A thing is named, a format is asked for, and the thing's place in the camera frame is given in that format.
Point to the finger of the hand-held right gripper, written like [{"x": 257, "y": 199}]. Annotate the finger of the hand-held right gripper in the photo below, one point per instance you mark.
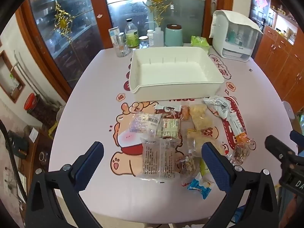
[
  {"x": 276, "y": 147},
  {"x": 296, "y": 137}
]

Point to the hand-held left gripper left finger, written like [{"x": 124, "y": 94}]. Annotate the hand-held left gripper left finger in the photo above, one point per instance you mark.
[{"x": 91, "y": 161}]

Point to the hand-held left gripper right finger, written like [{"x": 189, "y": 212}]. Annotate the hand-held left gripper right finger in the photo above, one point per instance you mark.
[{"x": 217, "y": 166}]

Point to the green snack packet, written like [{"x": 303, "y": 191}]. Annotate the green snack packet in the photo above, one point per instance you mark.
[{"x": 204, "y": 168}]

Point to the clear nut snack packet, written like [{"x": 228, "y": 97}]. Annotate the clear nut snack packet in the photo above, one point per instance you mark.
[
  {"x": 241, "y": 152},
  {"x": 187, "y": 165}
]

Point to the blue and white snack packet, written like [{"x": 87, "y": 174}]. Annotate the blue and white snack packet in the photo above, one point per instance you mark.
[{"x": 199, "y": 187}]

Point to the clear crumbly pastry packet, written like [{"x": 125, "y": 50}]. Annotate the clear crumbly pastry packet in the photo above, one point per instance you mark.
[
  {"x": 201, "y": 116},
  {"x": 196, "y": 142}
]

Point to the white and orange bar packet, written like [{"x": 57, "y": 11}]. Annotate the white and orange bar packet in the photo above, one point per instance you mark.
[{"x": 235, "y": 125}]

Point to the small yellow snack packet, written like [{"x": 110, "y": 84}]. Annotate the small yellow snack packet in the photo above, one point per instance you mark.
[{"x": 191, "y": 130}]

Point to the large clear text-printed packet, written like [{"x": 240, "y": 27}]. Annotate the large clear text-printed packet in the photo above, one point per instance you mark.
[{"x": 159, "y": 159}]

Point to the cream red-edged biscuit packet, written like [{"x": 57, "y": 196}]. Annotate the cream red-edged biscuit packet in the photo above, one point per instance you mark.
[{"x": 171, "y": 128}]

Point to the silver white snack packet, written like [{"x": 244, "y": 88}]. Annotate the silver white snack packet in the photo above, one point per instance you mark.
[{"x": 218, "y": 105}]

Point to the round orange cookie packet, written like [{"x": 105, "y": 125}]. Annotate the round orange cookie packet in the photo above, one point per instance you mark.
[{"x": 185, "y": 112}]

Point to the clear purple print snack packet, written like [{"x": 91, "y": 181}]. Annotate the clear purple print snack packet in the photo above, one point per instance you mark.
[{"x": 144, "y": 122}]

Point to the brown snowflake chocolate packet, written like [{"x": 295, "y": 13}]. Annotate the brown snowflake chocolate packet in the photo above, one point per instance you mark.
[{"x": 167, "y": 111}]

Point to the white plastic bin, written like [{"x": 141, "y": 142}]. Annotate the white plastic bin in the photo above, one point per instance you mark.
[{"x": 175, "y": 76}]

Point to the jar with red lid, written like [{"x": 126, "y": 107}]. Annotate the jar with red lid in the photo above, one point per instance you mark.
[{"x": 35, "y": 104}]

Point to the wooden cabinet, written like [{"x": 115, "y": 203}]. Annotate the wooden cabinet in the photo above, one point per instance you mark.
[{"x": 280, "y": 59}]

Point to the cartoon print tablecloth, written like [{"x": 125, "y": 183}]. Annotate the cartoon print tablecloth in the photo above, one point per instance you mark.
[{"x": 99, "y": 80}]

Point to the white countertop appliance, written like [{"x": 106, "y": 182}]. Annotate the white countertop appliance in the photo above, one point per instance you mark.
[{"x": 223, "y": 45}]

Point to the cut glass cup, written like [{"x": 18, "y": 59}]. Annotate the cut glass cup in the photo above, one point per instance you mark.
[{"x": 122, "y": 49}]

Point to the green tissue pack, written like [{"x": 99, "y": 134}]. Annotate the green tissue pack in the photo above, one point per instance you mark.
[{"x": 199, "y": 41}]

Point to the silver tin can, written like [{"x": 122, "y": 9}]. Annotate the silver tin can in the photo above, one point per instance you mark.
[{"x": 121, "y": 38}]

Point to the white and blue carton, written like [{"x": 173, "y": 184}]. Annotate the white and blue carton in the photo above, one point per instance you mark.
[{"x": 113, "y": 34}]

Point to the small glass jar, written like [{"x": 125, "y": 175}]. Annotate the small glass jar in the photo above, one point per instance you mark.
[{"x": 143, "y": 43}]

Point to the glass bottle with green label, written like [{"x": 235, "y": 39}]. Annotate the glass bottle with green label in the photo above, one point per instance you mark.
[{"x": 132, "y": 36}]

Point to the white cloth cover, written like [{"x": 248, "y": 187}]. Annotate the white cloth cover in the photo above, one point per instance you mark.
[{"x": 237, "y": 19}]

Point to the white pill bottle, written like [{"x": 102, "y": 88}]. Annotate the white pill bottle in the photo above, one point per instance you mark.
[{"x": 150, "y": 39}]

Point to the teal canister with brown lid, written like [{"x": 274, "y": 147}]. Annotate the teal canister with brown lid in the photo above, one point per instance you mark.
[{"x": 173, "y": 36}]

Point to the red paper decoration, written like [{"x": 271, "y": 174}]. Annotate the red paper decoration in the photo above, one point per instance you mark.
[{"x": 262, "y": 2}]

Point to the clear squeeze wash bottle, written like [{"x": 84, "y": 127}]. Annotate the clear squeeze wash bottle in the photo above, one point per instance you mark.
[{"x": 158, "y": 36}]

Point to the small gold door ornament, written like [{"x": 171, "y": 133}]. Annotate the small gold door ornament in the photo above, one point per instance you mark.
[{"x": 63, "y": 22}]

